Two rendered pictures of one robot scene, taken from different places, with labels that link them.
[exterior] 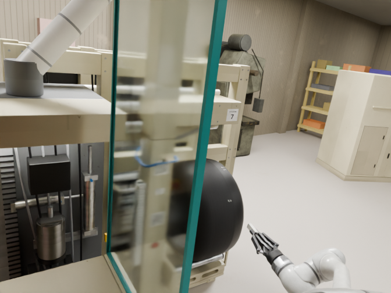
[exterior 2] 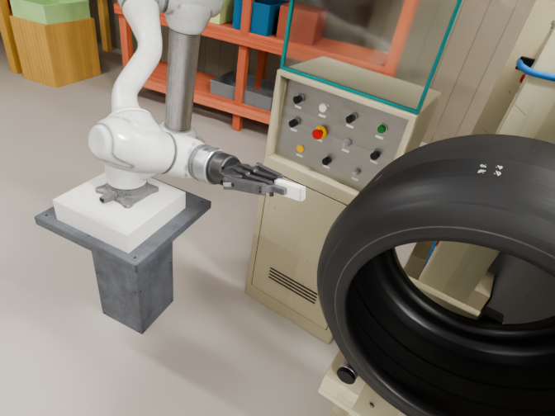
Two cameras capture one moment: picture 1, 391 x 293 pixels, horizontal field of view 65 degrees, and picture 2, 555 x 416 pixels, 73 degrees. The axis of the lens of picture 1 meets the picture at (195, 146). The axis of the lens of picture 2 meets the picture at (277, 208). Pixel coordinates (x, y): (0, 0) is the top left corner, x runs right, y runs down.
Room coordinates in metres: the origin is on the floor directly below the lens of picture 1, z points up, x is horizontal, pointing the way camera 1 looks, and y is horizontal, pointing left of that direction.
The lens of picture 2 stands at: (1.93, -0.67, 1.68)
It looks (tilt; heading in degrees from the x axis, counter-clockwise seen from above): 35 degrees down; 151
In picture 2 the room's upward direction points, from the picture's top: 10 degrees clockwise
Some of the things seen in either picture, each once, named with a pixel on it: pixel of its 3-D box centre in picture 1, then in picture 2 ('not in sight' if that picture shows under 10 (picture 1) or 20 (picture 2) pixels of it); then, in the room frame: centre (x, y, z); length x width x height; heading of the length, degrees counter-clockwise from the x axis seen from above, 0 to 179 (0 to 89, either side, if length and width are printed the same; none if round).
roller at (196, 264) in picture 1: (198, 262); (372, 326); (1.51, -0.10, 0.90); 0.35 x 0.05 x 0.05; 124
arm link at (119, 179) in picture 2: not in sight; (128, 155); (0.53, -0.59, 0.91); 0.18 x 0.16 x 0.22; 97
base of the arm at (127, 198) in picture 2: not in sight; (124, 186); (0.55, -0.62, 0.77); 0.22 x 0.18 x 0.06; 129
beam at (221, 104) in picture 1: (191, 109); not in sight; (1.93, 0.05, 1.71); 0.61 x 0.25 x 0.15; 124
